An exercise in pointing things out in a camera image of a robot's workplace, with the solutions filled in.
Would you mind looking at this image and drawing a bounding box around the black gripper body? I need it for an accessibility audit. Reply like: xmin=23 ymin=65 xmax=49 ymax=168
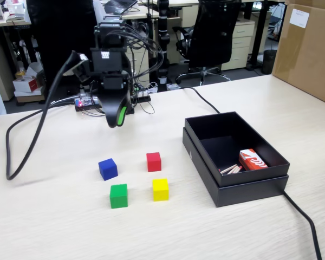
xmin=89 ymin=48 xmax=131 ymax=92

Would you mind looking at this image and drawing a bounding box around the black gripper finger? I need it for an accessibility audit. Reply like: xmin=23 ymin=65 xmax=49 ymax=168
xmin=118 ymin=78 xmax=132 ymax=127
xmin=99 ymin=78 xmax=129 ymax=128

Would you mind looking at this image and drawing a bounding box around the green cube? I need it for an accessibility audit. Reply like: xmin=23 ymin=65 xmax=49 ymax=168
xmin=109 ymin=183 xmax=128 ymax=209

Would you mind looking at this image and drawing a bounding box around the blue cube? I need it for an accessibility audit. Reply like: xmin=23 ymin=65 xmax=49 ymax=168
xmin=97 ymin=158 xmax=118 ymax=181

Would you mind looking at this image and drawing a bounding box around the red cube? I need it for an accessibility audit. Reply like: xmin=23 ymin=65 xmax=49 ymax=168
xmin=146 ymin=152 xmax=163 ymax=173

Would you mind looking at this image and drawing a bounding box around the yellow cube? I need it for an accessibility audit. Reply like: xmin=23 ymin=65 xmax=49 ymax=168
xmin=152 ymin=178 xmax=170 ymax=202

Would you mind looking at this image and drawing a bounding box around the controller circuit board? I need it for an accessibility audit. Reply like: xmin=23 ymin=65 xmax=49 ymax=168
xmin=74 ymin=96 xmax=101 ymax=112

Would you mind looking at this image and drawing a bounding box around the beige drawer cabinet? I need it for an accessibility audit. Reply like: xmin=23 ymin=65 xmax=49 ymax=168
xmin=221 ymin=21 xmax=256 ymax=72
xmin=124 ymin=34 xmax=150 ymax=82
xmin=0 ymin=40 xmax=16 ymax=101

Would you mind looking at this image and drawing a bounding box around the person in white shirt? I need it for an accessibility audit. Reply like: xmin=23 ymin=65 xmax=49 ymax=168
xmin=93 ymin=0 xmax=105 ymax=25

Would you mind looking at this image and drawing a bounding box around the black high back office chair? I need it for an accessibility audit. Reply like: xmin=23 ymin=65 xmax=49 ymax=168
xmin=26 ymin=0 xmax=106 ymax=90

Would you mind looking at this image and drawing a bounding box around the black laptop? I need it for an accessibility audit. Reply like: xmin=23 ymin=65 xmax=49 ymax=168
xmin=102 ymin=0 xmax=139 ymax=15

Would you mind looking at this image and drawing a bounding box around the beige office desk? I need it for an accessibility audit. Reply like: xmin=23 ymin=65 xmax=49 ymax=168
xmin=121 ymin=4 xmax=160 ymax=20
xmin=0 ymin=16 xmax=33 ymax=28

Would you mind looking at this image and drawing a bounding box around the black pole with white rings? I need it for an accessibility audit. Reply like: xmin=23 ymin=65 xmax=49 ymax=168
xmin=156 ymin=0 xmax=171 ymax=92

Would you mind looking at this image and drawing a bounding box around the brown carton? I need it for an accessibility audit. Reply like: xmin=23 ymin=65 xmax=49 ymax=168
xmin=15 ymin=86 xmax=47 ymax=104

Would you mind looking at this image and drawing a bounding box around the white and red carton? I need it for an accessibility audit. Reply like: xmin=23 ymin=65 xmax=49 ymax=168
xmin=12 ymin=61 xmax=46 ymax=94

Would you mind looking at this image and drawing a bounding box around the black cardboard box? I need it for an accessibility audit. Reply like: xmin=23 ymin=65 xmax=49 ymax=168
xmin=184 ymin=110 xmax=291 ymax=187

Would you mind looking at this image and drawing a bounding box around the white and pink box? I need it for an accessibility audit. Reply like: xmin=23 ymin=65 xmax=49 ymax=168
xmin=5 ymin=0 xmax=27 ymax=18

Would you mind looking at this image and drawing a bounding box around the black mesh office chair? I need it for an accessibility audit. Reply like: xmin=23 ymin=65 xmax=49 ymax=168
xmin=172 ymin=0 xmax=242 ymax=86

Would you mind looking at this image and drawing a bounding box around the orange matchbox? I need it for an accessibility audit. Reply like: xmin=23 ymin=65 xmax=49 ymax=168
xmin=238 ymin=148 xmax=268 ymax=172

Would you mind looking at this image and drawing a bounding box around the black open box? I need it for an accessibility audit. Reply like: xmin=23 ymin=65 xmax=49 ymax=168
xmin=181 ymin=127 xmax=290 ymax=209

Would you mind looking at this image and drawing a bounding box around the black legged office desk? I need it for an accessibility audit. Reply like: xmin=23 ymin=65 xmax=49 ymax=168
xmin=240 ymin=0 xmax=285 ymax=72

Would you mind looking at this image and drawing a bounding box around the black mesh waste bin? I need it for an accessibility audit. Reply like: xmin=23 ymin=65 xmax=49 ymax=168
xmin=262 ymin=49 xmax=277 ymax=75

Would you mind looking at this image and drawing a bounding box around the large brown cardboard box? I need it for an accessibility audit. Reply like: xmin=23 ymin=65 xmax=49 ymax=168
xmin=270 ymin=0 xmax=325 ymax=108

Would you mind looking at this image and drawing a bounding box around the white shipping label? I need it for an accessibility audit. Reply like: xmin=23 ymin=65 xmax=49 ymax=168
xmin=289 ymin=8 xmax=310 ymax=28

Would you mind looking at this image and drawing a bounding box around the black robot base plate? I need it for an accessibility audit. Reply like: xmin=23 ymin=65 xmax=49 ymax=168
xmin=129 ymin=94 xmax=152 ymax=114

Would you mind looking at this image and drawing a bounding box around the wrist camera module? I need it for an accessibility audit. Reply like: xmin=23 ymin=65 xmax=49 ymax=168
xmin=62 ymin=53 xmax=90 ymax=83

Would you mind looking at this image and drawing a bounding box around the thin black servo wire bundle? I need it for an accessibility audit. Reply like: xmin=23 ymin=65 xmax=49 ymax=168
xmin=123 ymin=22 xmax=165 ymax=114

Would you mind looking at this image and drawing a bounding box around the thick black camera cable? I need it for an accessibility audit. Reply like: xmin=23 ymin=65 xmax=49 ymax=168
xmin=5 ymin=50 xmax=83 ymax=181

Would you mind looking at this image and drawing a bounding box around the thick black table cable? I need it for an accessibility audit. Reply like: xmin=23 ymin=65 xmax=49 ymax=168
xmin=180 ymin=86 xmax=323 ymax=260

